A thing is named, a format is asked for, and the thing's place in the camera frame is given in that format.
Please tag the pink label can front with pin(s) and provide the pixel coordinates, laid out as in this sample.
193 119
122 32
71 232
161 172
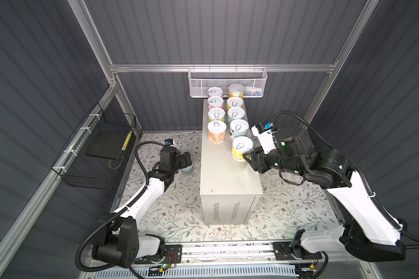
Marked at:
215 91

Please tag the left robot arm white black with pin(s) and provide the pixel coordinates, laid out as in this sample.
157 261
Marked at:
117 241

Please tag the orange label can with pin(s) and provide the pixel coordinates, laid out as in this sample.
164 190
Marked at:
236 90

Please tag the pink label can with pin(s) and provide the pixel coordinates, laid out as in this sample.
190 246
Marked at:
215 91
215 102

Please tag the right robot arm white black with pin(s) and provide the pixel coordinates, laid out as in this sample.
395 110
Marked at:
369 236

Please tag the yellow marker pen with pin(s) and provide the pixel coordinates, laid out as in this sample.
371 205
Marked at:
126 142

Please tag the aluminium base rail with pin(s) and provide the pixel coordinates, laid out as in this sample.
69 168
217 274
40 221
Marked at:
242 260

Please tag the teal label can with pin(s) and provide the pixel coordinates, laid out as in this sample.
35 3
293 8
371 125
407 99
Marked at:
235 113

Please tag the yellow label can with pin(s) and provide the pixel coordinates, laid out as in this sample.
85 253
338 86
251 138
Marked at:
216 114

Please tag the floral patterned mat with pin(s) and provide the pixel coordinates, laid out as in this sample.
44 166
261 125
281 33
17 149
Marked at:
281 211

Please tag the tubes in white basket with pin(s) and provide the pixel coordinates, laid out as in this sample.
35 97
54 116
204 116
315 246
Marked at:
253 92

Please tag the white wire mesh basket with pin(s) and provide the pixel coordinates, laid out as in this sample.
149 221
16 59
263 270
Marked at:
203 78

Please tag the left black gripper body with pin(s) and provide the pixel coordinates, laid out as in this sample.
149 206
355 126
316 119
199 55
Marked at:
180 164

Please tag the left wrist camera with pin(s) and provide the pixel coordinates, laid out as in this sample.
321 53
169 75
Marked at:
169 142

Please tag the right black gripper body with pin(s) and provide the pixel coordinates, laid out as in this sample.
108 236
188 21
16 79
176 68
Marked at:
272 161

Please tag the black wire wall basket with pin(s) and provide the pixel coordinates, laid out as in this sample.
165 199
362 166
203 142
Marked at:
95 160

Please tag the white metal cabinet counter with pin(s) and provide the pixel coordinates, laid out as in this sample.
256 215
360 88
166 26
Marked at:
229 190

